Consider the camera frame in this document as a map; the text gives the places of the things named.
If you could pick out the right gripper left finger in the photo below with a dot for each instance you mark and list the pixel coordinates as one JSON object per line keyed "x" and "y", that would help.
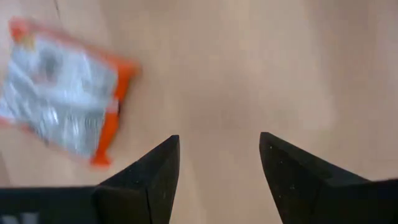
{"x": 146, "y": 193}

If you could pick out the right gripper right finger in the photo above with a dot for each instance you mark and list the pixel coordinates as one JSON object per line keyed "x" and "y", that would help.
{"x": 304, "y": 193}

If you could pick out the orange Maruchan noodle pack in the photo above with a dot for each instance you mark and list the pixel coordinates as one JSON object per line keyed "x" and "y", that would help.
{"x": 62, "y": 93}

